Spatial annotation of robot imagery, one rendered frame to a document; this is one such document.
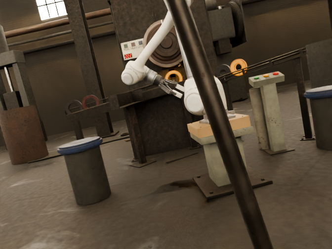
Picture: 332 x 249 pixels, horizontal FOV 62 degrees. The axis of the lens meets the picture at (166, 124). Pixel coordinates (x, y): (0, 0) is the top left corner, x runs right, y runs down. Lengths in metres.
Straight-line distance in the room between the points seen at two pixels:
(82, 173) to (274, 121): 1.48
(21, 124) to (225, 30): 4.96
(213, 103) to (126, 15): 2.76
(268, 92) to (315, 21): 8.14
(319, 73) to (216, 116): 4.51
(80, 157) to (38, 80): 8.00
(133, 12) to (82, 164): 1.78
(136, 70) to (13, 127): 3.48
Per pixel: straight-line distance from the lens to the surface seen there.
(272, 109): 2.28
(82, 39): 5.72
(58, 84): 9.62
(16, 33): 9.46
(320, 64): 4.89
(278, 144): 2.34
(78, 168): 2.00
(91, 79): 5.60
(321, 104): 2.22
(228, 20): 7.30
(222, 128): 0.43
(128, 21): 3.13
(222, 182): 1.75
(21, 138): 4.93
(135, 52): 3.04
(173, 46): 2.82
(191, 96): 1.45
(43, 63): 9.82
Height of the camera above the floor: 0.66
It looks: 7 degrees down
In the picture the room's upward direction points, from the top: 12 degrees counter-clockwise
